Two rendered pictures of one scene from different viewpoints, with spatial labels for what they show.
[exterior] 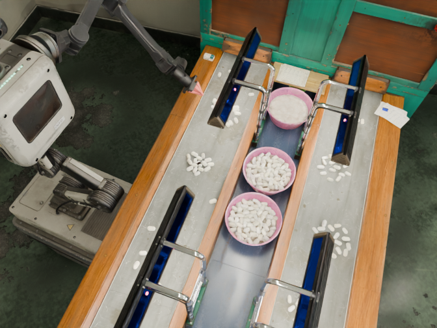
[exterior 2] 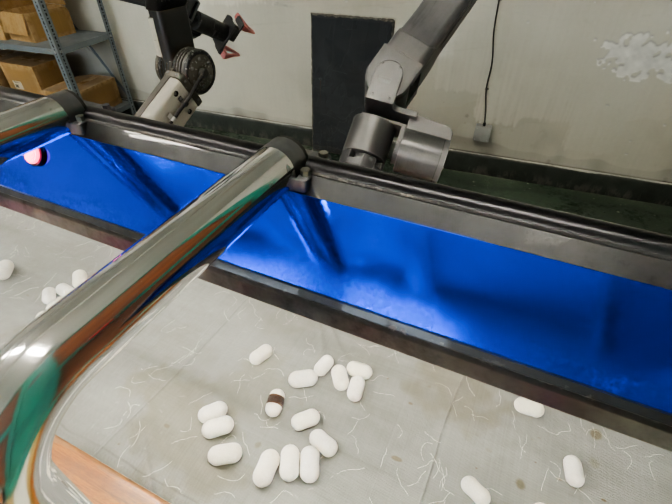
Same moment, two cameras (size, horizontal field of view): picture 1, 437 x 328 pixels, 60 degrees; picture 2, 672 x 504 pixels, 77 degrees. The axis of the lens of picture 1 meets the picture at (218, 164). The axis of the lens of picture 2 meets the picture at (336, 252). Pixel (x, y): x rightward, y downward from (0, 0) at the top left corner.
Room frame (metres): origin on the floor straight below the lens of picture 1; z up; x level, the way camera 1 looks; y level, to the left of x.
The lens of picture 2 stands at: (1.43, -0.27, 1.21)
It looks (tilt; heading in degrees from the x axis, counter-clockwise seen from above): 40 degrees down; 99
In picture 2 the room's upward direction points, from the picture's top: straight up
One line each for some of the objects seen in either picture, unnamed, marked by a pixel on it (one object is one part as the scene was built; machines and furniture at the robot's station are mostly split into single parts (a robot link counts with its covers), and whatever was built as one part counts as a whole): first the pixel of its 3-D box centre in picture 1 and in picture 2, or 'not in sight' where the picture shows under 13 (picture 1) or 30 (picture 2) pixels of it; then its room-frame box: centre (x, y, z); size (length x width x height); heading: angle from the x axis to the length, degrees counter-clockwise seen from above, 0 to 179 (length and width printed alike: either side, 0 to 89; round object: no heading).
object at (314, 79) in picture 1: (298, 77); not in sight; (1.61, -0.44, 0.77); 0.33 x 0.15 x 0.01; 73
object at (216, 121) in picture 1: (237, 73); (192, 184); (1.31, -0.07, 1.08); 0.62 x 0.08 x 0.07; 163
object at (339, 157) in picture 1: (353, 105); not in sight; (1.16, -0.60, 1.08); 0.62 x 0.08 x 0.07; 163
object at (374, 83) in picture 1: (361, 80); not in sight; (1.56, -0.79, 0.83); 0.30 x 0.06 x 0.07; 73
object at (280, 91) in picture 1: (288, 110); not in sight; (1.40, -0.38, 0.72); 0.27 x 0.27 x 0.10
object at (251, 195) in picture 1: (252, 221); not in sight; (0.71, -0.18, 0.72); 0.27 x 0.27 x 0.10
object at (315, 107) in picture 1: (325, 124); not in sight; (1.17, -0.52, 0.90); 0.20 x 0.19 x 0.45; 163
